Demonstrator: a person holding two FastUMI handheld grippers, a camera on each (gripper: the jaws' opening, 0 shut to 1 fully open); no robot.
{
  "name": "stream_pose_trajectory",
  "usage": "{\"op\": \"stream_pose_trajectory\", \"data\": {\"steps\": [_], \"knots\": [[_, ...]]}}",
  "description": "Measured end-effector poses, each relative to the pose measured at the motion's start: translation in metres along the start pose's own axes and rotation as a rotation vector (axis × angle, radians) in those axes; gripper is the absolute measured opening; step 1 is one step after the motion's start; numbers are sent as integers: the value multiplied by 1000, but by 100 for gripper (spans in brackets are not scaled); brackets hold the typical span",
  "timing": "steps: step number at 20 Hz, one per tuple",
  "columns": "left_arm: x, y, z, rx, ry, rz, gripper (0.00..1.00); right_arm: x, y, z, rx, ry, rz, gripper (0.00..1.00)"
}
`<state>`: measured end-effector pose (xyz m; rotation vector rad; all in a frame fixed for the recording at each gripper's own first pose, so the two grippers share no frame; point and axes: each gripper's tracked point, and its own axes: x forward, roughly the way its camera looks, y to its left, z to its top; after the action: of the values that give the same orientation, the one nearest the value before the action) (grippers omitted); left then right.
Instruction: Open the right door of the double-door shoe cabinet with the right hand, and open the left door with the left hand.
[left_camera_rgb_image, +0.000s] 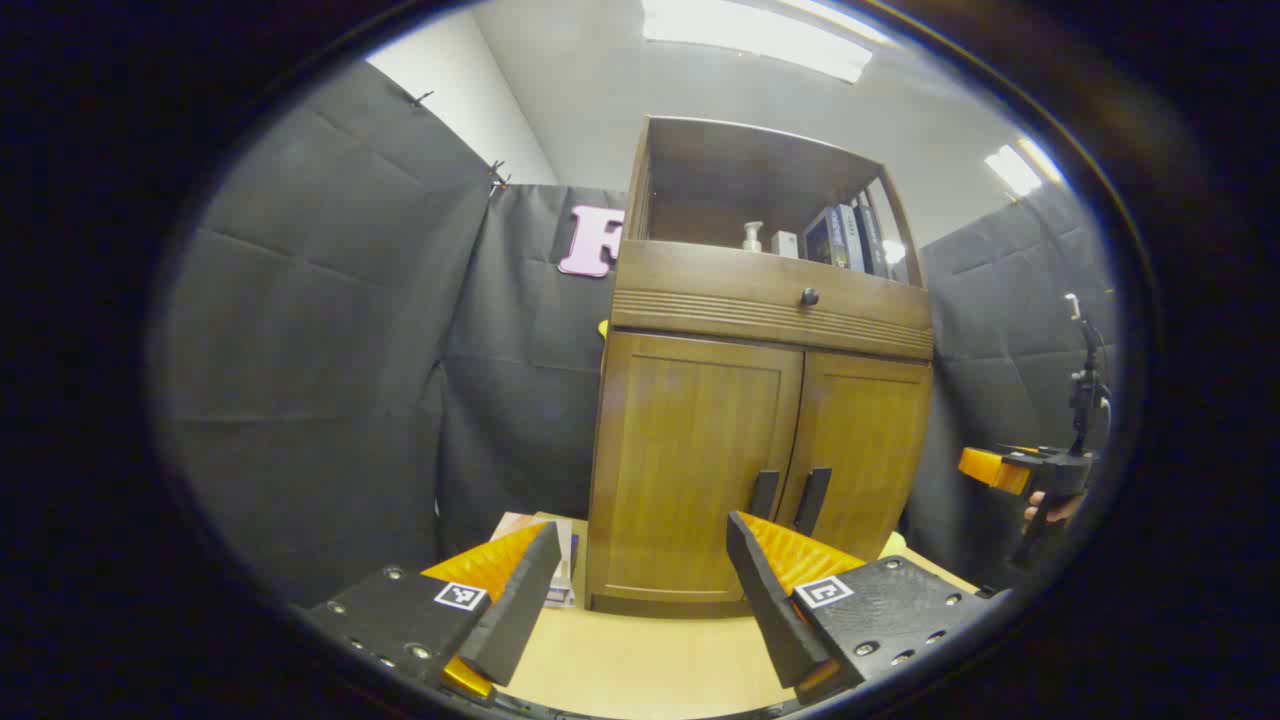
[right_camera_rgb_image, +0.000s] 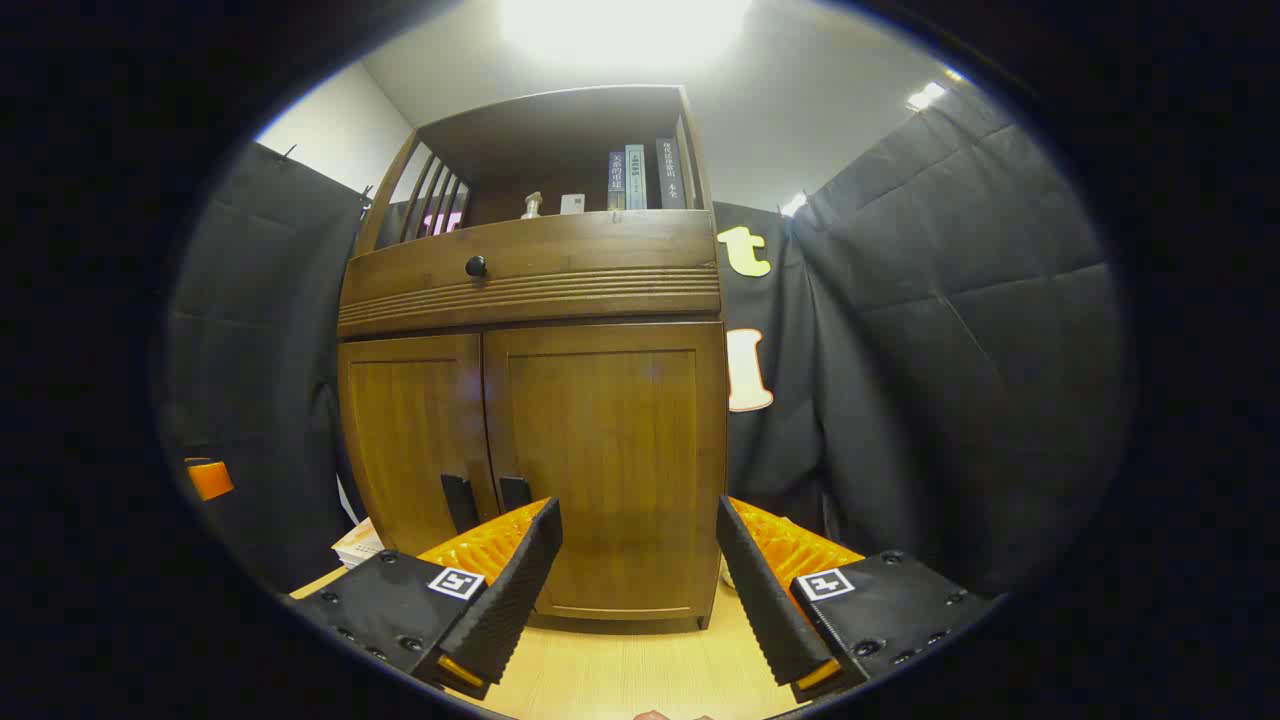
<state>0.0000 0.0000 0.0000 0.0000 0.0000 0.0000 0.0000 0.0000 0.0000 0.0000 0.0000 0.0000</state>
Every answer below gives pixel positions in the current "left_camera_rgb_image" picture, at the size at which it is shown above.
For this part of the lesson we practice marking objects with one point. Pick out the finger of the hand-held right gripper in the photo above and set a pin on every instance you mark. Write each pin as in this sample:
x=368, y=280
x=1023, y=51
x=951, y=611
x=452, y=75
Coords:
x=990, y=468

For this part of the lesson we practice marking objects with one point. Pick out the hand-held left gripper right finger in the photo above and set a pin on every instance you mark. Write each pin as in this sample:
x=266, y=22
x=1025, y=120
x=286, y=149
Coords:
x=765, y=600

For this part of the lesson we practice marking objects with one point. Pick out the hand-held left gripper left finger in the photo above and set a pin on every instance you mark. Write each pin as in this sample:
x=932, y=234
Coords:
x=520, y=610

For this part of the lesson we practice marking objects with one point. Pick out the wooden double-door shoe cabinet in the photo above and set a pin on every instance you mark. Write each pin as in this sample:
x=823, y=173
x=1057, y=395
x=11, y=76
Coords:
x=720, y=170

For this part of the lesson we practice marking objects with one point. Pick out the small stack of books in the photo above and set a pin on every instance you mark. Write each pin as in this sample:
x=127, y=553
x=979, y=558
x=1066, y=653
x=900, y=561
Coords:
x=568, y=585

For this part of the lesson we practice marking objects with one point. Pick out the dark grey book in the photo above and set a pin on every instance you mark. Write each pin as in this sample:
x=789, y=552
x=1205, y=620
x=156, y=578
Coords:
x=873, y=240

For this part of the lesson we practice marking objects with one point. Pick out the light grey book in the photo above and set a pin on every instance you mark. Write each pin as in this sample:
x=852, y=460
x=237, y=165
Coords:
x=852, y=238

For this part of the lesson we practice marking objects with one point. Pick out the dark blue book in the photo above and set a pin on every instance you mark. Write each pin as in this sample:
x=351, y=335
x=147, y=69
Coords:
x=823, y=240

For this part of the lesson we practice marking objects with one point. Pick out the small ceiling light panel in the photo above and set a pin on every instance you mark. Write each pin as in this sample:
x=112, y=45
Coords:
x=1012, y=168

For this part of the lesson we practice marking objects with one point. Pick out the small white box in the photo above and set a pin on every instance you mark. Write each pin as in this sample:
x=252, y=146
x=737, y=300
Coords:
x=784, y=245

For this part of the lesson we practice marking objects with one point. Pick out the wooden drawer with black knob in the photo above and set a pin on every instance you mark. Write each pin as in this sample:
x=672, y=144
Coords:
x=700, y=290

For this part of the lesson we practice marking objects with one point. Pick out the black backdrop cloth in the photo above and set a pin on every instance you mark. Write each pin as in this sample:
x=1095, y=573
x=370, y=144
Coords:
x=330, y=350

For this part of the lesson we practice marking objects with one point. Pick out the white pump bottle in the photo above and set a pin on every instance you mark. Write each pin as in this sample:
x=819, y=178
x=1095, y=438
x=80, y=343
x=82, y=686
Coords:
x=752, y=238

